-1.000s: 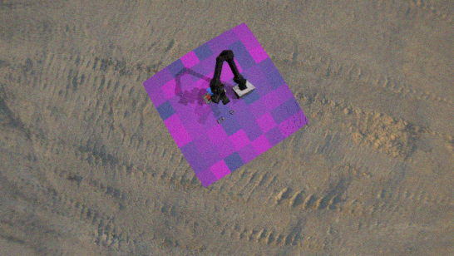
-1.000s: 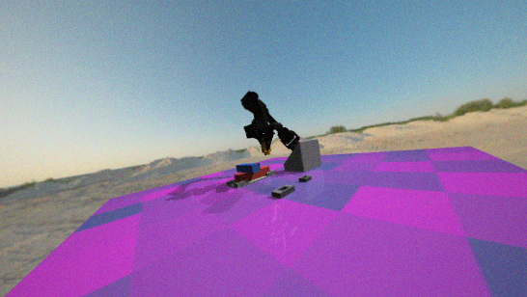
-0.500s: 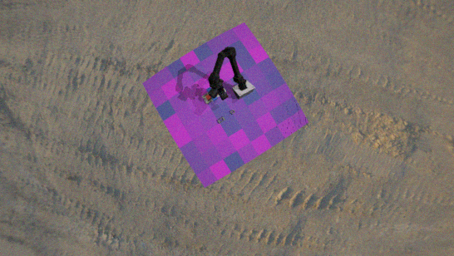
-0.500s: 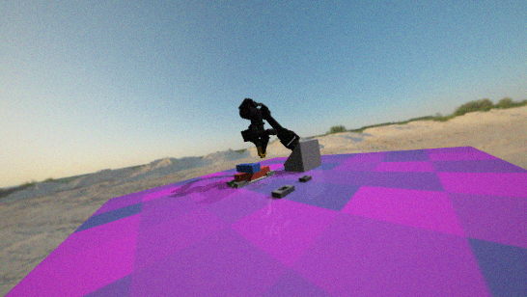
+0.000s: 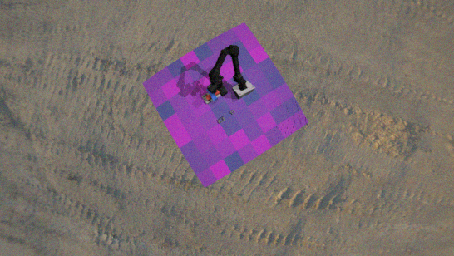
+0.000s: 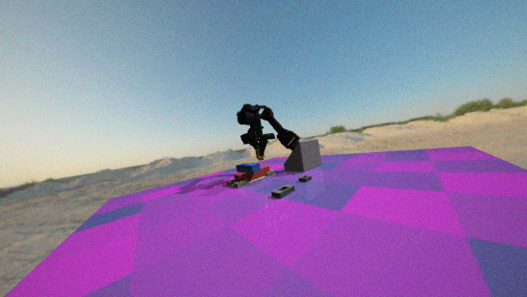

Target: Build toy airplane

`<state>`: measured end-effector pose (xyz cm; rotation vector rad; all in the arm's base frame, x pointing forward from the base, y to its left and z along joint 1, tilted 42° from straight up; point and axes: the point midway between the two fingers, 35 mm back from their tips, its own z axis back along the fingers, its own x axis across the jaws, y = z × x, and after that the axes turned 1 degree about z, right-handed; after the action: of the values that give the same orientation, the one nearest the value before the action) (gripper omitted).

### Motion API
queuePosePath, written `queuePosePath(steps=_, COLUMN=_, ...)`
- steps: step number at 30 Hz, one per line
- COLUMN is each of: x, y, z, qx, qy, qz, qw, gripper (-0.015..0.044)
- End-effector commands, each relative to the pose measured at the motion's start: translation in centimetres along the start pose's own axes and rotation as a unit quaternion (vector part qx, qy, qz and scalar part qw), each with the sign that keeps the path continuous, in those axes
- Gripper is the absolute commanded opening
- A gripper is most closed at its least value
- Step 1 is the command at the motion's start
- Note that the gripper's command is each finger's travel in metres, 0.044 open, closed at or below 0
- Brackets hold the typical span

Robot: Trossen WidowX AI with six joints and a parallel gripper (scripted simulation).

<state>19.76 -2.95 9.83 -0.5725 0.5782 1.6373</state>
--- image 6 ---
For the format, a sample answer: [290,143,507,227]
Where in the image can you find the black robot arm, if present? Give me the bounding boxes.
[236,103,300,150]

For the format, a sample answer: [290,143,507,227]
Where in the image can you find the red rectangular block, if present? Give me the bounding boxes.
[234,166,270,183]

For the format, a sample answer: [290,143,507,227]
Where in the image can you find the blue bar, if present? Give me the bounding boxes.
[236,163,261,174]

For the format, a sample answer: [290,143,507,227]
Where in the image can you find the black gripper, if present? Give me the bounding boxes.
[243,124,275,156]

